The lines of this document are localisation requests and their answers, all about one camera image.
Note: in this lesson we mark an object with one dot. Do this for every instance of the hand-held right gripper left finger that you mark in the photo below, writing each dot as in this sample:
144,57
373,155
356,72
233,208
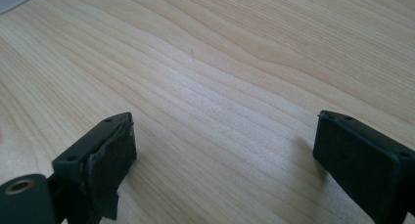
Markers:
101,152

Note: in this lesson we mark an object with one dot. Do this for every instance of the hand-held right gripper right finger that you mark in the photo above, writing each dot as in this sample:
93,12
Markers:
362,165

